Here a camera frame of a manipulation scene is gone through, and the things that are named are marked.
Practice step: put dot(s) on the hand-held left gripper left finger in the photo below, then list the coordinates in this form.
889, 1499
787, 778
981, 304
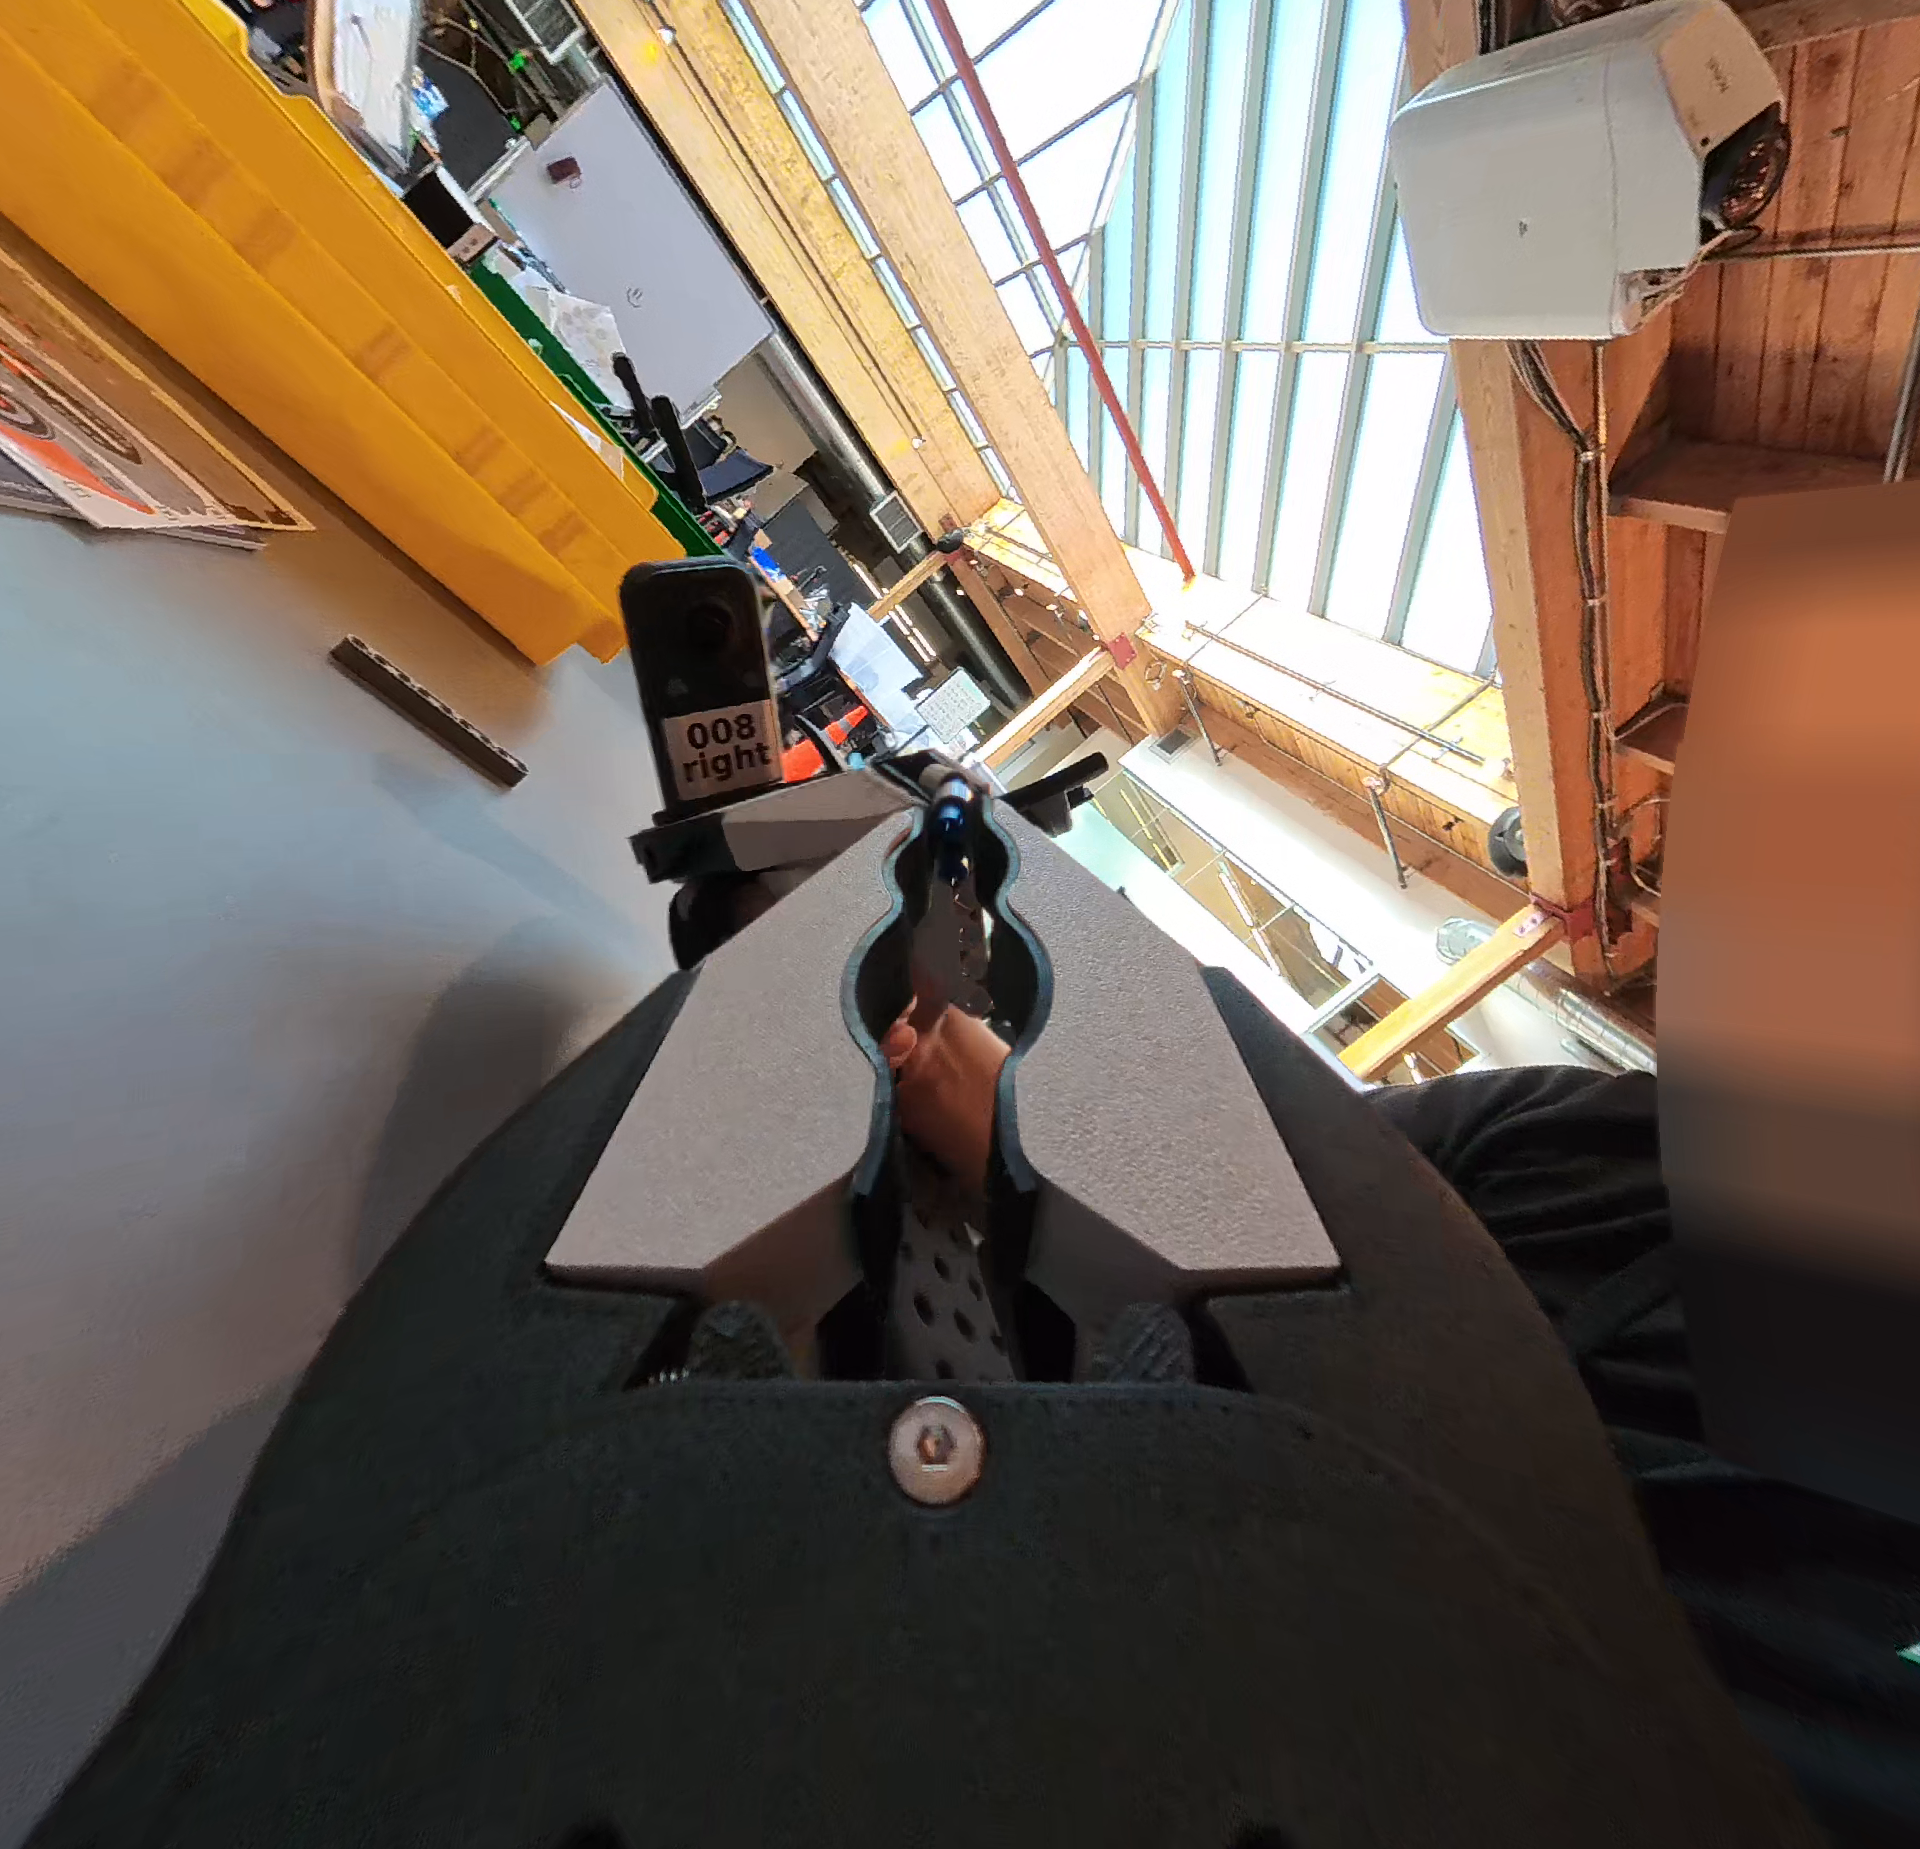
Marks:
721, 1100

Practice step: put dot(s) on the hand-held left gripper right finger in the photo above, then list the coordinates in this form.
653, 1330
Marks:
1153, 1113

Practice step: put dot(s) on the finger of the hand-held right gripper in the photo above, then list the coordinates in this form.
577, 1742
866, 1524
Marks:
794, 837

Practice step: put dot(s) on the blue connector pin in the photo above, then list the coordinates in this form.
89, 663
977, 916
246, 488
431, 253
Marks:
950, 830

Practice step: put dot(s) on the dark grey holed building beam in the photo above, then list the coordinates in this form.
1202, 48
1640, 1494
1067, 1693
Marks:
429, 709

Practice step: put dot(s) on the grey desk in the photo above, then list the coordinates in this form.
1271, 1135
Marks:
226, 980

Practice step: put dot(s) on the person's right hand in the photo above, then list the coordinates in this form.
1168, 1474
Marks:
950, 1083

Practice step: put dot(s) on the orange traffic cone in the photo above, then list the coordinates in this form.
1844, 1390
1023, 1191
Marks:
840, 739

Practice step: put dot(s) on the paper sign stand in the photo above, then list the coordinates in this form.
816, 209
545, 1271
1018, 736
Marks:
950, 709

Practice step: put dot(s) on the black office chair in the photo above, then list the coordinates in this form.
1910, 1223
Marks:
682, 442
1056, 792

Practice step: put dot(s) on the green plastic bin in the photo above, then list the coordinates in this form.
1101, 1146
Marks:
599, 426

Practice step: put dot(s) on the perforated dark fabric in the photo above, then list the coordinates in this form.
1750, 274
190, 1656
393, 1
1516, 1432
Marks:
945, 1295

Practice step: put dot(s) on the white whiteboard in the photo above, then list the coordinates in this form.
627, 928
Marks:
645, 230

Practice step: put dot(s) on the black wooden box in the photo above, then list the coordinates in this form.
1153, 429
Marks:
445, 214

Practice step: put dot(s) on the yellow plastic bin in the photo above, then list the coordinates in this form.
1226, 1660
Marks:
299, 275

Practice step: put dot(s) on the sticker sheet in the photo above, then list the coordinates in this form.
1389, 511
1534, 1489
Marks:
134, 442

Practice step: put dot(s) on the standing sign board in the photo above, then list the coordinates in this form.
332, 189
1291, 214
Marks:
370, 36

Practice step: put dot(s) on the white ceiling device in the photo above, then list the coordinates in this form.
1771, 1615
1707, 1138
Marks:
1558, 170

